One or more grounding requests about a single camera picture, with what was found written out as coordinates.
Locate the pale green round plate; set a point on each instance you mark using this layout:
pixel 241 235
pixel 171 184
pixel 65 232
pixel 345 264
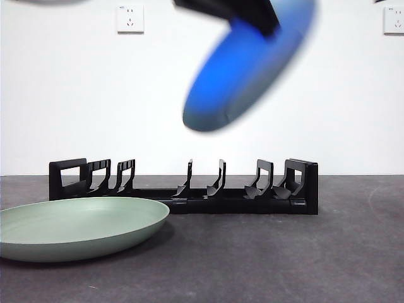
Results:
pixel 79 227

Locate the black plastic plate rack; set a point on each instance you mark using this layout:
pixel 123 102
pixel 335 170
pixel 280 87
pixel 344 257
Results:
pixel 311 189

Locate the white wall socket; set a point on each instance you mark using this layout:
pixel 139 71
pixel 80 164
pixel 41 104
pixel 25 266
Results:
pixel 130 19
pixel 394 20

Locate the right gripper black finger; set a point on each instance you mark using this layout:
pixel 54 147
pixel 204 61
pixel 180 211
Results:
pixel 246 12

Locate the blue round plate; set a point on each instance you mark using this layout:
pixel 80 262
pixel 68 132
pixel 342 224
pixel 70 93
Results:
pixel 227 79

